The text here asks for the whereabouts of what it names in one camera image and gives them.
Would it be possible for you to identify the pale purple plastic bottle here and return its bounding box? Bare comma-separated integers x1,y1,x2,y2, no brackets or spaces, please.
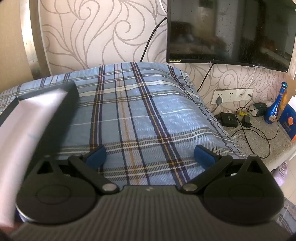
273,161,288,187

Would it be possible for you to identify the blue and orange carton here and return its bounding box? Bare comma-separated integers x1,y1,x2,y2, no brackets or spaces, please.
279,88,296,142

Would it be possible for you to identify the blue glass bottle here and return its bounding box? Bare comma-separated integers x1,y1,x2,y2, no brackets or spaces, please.
264,82,288,124

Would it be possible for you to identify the dark small device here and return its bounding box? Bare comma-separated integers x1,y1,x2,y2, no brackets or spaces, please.
253,102,267,116

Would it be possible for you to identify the black television cable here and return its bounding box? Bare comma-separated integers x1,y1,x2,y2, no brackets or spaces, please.
140,16,168,62

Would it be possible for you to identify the white wall outlet strip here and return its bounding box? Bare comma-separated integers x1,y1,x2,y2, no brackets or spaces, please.
211,89,253,105

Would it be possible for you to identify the tangled black power cable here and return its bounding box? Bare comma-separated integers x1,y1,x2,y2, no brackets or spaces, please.
231,107,280,159

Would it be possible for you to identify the white cardboard box dark rim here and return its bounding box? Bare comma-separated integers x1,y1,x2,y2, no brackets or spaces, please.
0,82,80,229

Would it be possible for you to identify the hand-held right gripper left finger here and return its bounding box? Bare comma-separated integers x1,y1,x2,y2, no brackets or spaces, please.
23,146,121,194

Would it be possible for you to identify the white charging cable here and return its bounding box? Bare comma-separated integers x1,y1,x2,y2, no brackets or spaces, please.
241,69,256,96

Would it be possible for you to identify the silver metal pillar trim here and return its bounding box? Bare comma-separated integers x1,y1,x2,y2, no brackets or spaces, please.
22,0,49,80

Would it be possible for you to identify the black router box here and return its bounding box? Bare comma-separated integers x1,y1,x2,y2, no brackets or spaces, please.
220,112,238,127

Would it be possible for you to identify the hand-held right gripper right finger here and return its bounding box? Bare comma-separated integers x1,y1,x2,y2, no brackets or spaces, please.
181,145,275,194

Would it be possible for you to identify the thin black hanging cable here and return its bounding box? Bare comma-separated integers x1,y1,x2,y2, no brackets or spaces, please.
197,63,213,92

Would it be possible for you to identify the black flat television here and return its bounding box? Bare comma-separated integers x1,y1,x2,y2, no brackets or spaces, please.
166,0,296,73

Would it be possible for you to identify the blue plaid bedsheet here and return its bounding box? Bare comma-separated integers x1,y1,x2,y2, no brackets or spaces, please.
0,61,296,234

